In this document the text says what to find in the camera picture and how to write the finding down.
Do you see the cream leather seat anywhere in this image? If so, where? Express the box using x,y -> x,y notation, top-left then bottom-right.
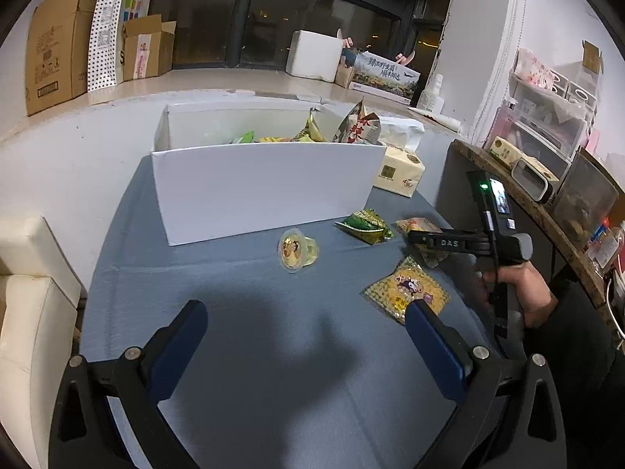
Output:
0,215 -> 84,469

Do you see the pink floral pouch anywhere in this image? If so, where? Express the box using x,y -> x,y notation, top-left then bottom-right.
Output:
515,48 -> 557,91

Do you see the cream tissue pack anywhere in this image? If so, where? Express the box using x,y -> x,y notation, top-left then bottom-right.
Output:
373,116 -> 427,199

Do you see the white cardboard box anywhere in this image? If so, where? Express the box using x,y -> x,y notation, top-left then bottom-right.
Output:
150,102 -> 389,246

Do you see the white drawer organizer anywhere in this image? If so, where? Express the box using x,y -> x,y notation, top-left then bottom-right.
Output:
552,63 -> 601,123

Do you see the small open cardboard box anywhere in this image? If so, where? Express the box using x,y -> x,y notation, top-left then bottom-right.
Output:
122,14 -> 177,81

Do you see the cardboard piece on wall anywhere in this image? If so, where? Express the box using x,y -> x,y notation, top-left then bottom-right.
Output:
581,40 -> 604,75

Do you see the small colourful bottle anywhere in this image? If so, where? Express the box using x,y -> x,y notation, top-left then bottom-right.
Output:
586,220 -> 625,274

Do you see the white plastic bottle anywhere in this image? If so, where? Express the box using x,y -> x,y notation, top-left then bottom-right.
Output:
417,73 -> 446,113

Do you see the flat white tube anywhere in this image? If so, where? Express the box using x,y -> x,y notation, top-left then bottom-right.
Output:
407,106 -> 462,132

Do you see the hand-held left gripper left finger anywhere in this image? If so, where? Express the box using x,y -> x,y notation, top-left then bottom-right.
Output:
49,299 -> 209,469

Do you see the large brown cardboard box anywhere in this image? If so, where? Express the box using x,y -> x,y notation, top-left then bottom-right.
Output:
24,0 -> 101,117

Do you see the clear plastic container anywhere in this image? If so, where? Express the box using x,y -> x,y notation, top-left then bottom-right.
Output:
552,149 -> 620,250

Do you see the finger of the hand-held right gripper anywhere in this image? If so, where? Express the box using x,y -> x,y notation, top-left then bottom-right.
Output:
407,231 -> 440,255

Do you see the white desk clock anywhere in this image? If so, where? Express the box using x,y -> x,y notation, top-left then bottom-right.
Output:
510,156 -> 557,204

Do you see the wooden side shelf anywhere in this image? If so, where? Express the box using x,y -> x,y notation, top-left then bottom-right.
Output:
446,139 -> 625,338

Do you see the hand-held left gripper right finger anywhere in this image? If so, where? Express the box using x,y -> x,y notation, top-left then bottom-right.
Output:
404,299 -> 570,469

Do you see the dark window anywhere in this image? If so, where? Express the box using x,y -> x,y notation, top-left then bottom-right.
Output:
146,0 -> 460,72

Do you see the white cable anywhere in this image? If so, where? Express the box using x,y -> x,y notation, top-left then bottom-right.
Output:
603,274 -> 625,343

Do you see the yellow jelly cup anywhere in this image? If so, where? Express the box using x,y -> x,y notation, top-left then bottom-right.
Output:
278,228 -> 320,274

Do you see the yellow-green snack packet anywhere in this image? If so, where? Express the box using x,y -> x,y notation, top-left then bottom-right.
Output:
292,110 -> 328,143

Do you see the cream packet with green logo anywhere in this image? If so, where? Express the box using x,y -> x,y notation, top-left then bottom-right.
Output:
488,136 -> 557,181

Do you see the small green snack packet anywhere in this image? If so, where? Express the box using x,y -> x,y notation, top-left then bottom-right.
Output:
334,208 -> 395,245

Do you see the clear storage bin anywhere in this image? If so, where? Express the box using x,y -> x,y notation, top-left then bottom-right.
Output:
483,81 -> 587,167

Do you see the person's right hand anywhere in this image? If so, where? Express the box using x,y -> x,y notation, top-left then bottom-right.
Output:
476,261 -> 558,329

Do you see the white foam box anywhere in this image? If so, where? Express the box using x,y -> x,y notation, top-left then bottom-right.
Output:
286,30 -> 345,81

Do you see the yellow dotted snack packet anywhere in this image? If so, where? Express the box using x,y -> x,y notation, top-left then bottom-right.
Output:
395,216 -> 449,269
362,255 -> 450,326

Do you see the white red-print snack bag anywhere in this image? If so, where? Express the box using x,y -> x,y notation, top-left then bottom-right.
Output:
333,99 -> 382,146

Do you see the long printed box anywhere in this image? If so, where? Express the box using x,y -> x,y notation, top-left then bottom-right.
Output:
349,51 -> 421,105

